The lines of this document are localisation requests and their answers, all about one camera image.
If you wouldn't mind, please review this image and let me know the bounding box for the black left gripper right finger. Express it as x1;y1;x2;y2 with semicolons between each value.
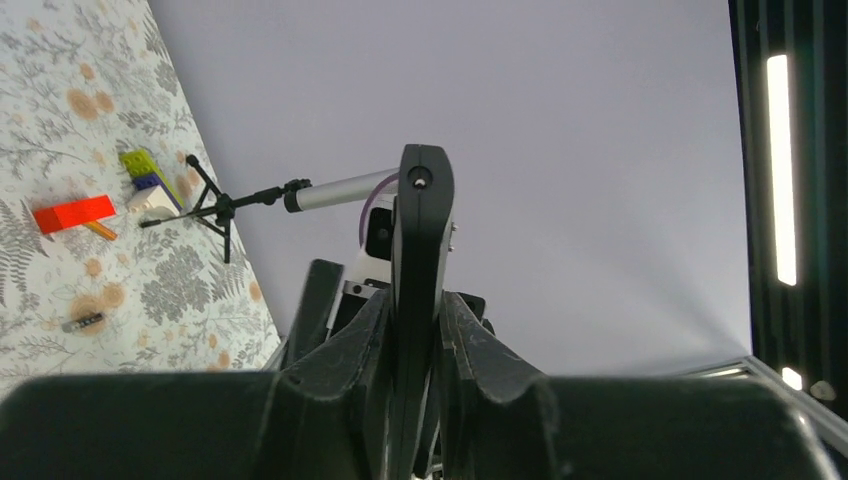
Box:
438;293;839;479

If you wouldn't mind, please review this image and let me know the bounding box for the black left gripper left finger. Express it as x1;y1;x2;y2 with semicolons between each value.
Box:
1;292;388;479

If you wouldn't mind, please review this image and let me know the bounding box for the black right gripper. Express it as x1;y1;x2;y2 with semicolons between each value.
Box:
281;259;494;368

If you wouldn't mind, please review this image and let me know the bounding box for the silver microphone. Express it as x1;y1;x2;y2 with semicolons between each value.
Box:
283;168;399;213

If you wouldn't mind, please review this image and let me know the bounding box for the black microphone tripod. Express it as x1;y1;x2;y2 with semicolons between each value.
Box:
139;155;312;264

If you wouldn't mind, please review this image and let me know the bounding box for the white toy block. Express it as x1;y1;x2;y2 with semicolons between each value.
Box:
127;185;180;218

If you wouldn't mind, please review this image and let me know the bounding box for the green purple toy brick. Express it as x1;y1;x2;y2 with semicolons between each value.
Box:
118;149;184;211

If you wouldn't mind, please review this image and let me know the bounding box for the orange stick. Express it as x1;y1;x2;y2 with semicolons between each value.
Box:
83;221;118;241

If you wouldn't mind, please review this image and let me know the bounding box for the red block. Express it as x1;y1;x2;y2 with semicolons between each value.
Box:
33;195;116;234

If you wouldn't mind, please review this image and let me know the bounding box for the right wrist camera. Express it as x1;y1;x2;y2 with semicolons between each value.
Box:
330;206;393;336

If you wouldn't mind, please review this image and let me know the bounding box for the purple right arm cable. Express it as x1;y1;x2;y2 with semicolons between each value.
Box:
358;173;401;250

